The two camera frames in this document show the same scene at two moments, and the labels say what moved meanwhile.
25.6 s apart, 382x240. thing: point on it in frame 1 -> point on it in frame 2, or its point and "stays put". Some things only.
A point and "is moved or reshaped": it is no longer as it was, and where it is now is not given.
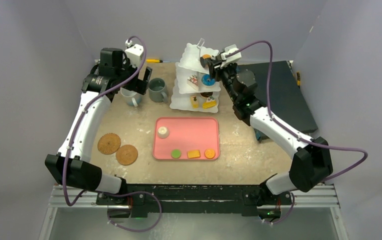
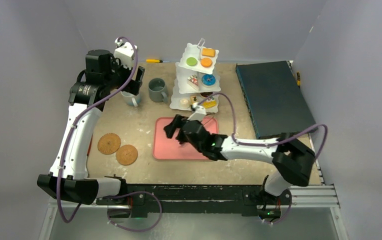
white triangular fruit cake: (193, 82) stays put
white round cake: (162, 132) -> (184, 103)
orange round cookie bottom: (209, 153) is moved or reshaped
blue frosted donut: (206, 80) stays put
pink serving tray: (186, 134) stays put
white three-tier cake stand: (193, 89) stays put
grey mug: (157, 90) stays put
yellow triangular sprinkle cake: (208, 104) stays put
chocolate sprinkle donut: (206, 94) stays put
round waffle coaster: (126, 155) stays put
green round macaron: (176, 153) -> (191, 61)
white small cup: (133, 98) stays put
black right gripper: (215, 66) -> (182, 129)
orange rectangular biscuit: (193, 154) -> (207, 52)
